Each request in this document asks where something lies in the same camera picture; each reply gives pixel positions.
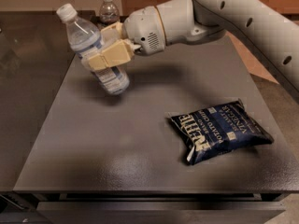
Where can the blue label plastic bottle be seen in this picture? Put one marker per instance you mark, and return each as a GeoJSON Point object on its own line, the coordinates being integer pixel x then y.
{"type": "Point", "coordinates": [85, 40]}

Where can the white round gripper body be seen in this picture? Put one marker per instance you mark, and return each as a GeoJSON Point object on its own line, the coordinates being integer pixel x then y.
{"type": "Point", "coordinates": [142, 28]}

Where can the dark blue chips bag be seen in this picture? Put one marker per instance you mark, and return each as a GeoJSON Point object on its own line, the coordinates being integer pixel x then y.
{"type": "Point", "coordinates": [220, 129]}

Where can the clear plastic water bottle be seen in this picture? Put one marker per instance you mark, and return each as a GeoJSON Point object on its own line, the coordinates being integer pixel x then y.
{"type": "Point", "coordinates": [108, 13]}

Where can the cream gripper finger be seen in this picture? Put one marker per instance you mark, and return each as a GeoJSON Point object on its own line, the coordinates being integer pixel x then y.
{"type": "Point", "coordinates": [112, 32]}
{"type": "Point", "coordinates": [120, 52]}

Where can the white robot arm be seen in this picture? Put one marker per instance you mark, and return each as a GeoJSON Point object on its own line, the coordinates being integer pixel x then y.
{"type": "Point", "coordinates": [270, 37]}

